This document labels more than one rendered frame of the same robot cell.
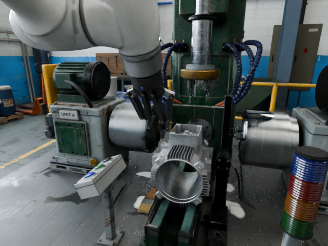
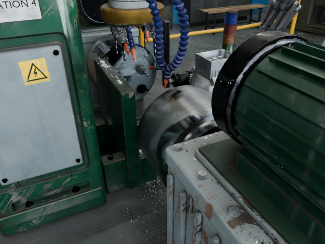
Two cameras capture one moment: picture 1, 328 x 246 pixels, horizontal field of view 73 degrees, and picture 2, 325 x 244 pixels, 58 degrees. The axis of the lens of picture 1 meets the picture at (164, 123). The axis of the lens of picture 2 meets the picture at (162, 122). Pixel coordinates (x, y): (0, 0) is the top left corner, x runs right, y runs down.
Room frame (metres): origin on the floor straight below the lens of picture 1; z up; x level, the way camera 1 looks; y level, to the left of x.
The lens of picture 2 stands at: (1.55, 0.55, 1.48)
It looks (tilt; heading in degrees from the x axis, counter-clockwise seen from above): 31 degrees down; 229
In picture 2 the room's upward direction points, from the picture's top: 1 degrees counter-clockwise
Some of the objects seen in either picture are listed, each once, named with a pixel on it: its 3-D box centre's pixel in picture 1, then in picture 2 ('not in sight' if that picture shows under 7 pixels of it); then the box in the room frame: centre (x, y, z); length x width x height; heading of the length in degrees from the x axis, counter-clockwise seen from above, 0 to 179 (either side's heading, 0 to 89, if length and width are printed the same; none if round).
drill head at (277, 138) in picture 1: (271, 139); (119, 65); (0.91, -0.47, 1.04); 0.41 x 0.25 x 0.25; 74
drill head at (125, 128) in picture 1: (128, 126); (205, 153); (1.10, 0.18, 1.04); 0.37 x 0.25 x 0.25; 74
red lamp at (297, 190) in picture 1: (305, 184); (229, 28); (0.40, -0.29, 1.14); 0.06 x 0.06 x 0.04
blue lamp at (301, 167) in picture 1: (309, 165); (230, 18); (0.40, -0.29, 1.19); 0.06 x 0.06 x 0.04
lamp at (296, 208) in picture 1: (301, 203); (228, 38); (0.40, -0.29, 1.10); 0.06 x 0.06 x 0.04
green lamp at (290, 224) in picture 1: (297, 220); (228, 47); (0.40, -0.29, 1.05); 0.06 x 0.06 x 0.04
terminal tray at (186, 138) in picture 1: (186, 138); (216, 64); (0.75, -0.08, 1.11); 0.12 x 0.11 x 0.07; 165
